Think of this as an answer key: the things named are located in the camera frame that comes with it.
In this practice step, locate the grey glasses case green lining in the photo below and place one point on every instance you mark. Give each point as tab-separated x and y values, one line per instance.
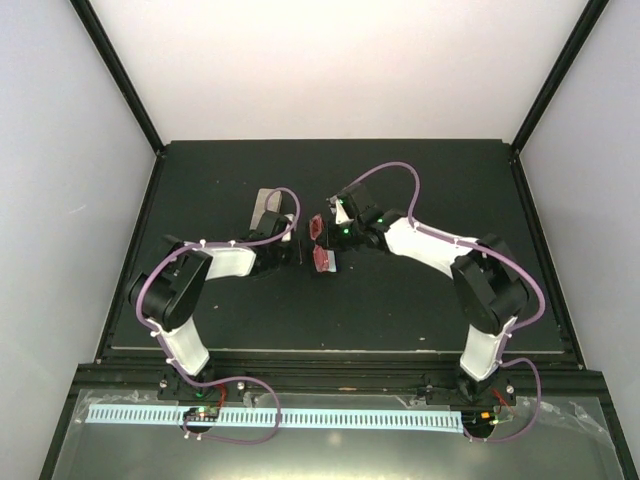
267	199

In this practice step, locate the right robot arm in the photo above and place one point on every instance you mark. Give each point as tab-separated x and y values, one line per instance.
492	295

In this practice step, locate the white slotted cable duct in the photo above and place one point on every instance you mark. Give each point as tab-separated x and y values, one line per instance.
292	418

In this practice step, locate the red thin-frame glasses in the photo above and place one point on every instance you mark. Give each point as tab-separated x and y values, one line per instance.
316	227

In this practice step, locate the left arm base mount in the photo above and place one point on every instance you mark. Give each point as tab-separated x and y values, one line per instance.
203	405

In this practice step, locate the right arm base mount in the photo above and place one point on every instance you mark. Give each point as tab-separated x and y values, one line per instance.
483	405

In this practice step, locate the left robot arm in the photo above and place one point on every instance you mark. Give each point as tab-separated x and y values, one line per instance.
166	292

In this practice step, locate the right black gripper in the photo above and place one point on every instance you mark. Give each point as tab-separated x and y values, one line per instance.
334	241

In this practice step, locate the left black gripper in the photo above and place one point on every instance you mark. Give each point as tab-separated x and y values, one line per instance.
296	257

